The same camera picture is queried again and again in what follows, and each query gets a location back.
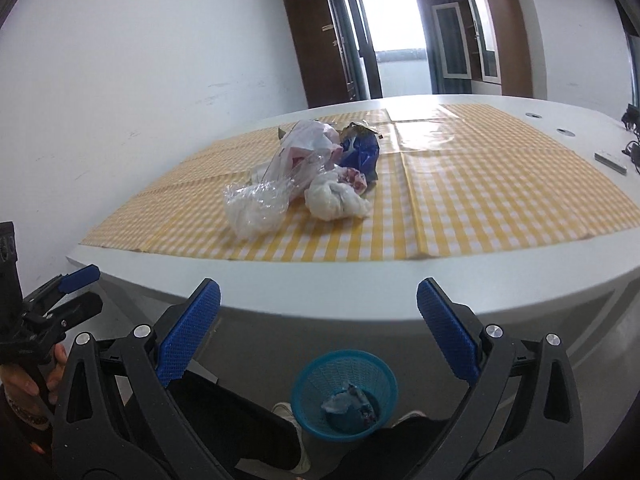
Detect crumpled white paper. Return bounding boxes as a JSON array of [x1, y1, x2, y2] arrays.
[[321, 390, 361, 416]]

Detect clear bag with blue item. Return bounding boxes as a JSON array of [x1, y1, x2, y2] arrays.
[[332, 121, 383, 182]]

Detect brown cabinet with glass doors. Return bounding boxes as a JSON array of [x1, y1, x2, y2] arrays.
[[431, 0, 533, 98]]

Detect white plastic bag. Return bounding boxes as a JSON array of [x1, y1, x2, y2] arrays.
[[277, 120, 342, 186]]

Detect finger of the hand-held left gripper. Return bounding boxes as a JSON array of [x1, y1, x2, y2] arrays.
[[20, 292, 104, 348], [22, 264, 101, 311]]

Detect white tissue bundle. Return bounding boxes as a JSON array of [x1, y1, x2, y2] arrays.
[[304, 167, 373, 222]]

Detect colourful small wrapper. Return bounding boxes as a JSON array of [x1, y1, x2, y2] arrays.
[[350, 385, 381, 423]]

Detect person's left leg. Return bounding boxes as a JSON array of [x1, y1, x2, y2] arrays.
[[167, 372, 301, 472]]

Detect brown wooden cabinet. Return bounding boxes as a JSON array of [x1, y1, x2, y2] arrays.
[[284, 0, 362, 108]]

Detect person's right leg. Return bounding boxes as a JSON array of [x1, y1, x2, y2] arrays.
[[340, 417, 471, 480]]

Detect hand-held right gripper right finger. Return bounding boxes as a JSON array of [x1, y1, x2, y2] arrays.
[[416, 277, 586, 480]]

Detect clear plastic bag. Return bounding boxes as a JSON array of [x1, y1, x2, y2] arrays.
[[222, 152, 303, 241]]

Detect black cables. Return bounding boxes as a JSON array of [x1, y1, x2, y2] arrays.
[[621, 104, 640, 171]]

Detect person's leg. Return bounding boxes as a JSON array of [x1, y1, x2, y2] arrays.
[[340, 417, 471, 480], [167, 372, 301, 472]]

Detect grey metal bar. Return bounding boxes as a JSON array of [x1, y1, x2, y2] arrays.
[[594, 151, 629, 175]]

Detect glass balcony door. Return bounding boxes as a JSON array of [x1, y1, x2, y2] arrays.
[[350, 0, 432, 99]]

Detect person's left hand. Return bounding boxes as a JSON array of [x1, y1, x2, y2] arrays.
[[0, 344, 68, 428]]

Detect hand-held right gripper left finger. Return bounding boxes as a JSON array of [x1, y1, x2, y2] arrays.
[[50, 277, 236, 480]]

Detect person's left forearm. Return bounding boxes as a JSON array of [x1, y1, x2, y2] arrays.
[[0, 400, 53, 480]]

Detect blue plastic basket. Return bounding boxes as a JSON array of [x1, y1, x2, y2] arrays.
[[291, 350, 399, 443]]

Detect yellow checkered tablecloth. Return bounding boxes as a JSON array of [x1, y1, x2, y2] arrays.
[[80, 104, 640, 263]]

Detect white table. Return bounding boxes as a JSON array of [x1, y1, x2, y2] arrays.
[[67, 94, 640, 411]]

